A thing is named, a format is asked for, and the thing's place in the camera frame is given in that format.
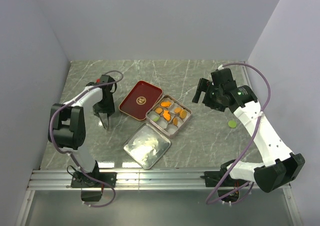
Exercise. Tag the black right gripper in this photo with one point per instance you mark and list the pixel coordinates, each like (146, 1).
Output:
(207, 86)

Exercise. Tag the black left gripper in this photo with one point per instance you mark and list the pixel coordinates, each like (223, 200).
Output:
(110, 109)

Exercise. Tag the grey metal tongs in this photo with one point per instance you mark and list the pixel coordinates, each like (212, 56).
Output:
(105, 120)

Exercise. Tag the round waffle cookie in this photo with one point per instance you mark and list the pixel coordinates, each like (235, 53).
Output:
(183, 114)

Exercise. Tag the orange round cookie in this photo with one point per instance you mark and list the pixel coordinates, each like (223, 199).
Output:
(177, 110)

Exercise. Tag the orange fish cookie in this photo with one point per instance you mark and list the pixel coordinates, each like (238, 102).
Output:
(165, 104)

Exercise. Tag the pink cookie tin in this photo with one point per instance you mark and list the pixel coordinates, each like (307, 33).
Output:
(168, 128)

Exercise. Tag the orange scalloped cookie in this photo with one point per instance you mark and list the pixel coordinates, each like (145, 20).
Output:
(158, 110)

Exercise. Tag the green round cookie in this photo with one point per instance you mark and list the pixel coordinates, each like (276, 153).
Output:
(156, 118)
(232, 124)

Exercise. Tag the silver tin lid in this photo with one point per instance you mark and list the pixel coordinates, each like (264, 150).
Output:
(146, 146)

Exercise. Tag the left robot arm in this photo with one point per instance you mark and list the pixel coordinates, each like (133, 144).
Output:
(67, 127)

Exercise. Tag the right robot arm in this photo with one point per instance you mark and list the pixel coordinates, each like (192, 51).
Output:
(280, 165)

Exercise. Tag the red lacquer tray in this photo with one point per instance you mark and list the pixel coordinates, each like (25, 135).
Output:
(140, 100)

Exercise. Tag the aluminium front rail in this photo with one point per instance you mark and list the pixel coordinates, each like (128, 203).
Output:
(126, 179)

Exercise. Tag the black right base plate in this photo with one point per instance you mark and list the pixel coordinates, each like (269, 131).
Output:
(211, 179)

